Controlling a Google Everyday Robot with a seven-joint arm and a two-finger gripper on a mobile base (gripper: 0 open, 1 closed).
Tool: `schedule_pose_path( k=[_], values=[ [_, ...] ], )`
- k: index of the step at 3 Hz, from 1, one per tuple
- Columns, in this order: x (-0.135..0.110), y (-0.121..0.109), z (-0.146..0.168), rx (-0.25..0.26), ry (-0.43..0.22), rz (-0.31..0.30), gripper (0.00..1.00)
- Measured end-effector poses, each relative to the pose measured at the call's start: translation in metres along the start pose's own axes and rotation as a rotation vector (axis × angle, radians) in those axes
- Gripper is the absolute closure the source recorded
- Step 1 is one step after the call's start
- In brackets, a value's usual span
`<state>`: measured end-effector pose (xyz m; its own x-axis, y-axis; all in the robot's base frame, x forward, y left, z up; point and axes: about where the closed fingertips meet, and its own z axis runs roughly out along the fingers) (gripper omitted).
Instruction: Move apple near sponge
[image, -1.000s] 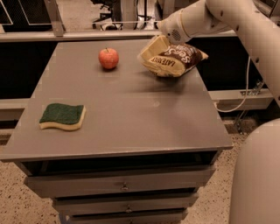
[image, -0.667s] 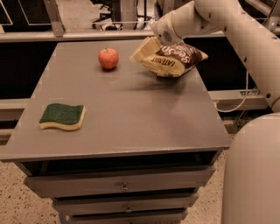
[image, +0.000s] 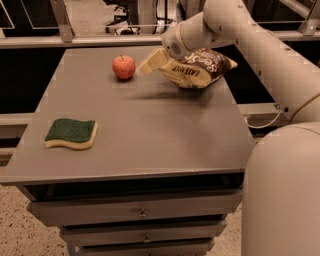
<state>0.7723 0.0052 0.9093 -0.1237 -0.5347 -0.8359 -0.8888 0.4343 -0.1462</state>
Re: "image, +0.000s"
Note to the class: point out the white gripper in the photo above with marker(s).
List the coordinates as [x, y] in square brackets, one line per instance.
[171, 42]

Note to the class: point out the red apple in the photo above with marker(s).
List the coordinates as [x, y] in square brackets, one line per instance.
[123, 67]

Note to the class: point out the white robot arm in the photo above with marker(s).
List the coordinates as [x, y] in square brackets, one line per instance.
[281, 188]

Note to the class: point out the green and yellow sponge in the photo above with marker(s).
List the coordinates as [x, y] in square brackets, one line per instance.
[71, 133]

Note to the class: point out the brown yellow chip bag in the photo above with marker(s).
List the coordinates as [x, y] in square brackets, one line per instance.
[198, 70]

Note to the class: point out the grey drawer cabinet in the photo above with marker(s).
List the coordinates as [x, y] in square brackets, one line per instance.
[152, 138]

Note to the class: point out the grey metal railing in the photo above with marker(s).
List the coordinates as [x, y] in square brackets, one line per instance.
[82, 23]

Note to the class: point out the top grey drawer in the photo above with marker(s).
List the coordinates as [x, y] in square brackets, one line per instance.
[135, 208]

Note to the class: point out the grey drawer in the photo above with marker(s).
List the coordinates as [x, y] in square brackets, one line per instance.
[154, 232]
[135, 208]
[162, 248]

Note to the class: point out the middle grey drawer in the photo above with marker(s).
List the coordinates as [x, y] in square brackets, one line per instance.
[154, 232]

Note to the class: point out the bottom grey drawer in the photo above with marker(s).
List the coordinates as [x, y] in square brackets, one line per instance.
[162, 248]

